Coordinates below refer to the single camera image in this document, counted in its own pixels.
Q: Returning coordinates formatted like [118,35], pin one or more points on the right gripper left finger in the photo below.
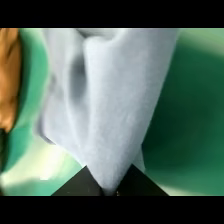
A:
[81,185]

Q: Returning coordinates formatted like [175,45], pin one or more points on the blue T-shirt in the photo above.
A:
[113,100]

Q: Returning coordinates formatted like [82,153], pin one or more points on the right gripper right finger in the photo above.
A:
[140,183]

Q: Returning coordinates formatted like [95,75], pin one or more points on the orange garment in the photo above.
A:
[8,76]

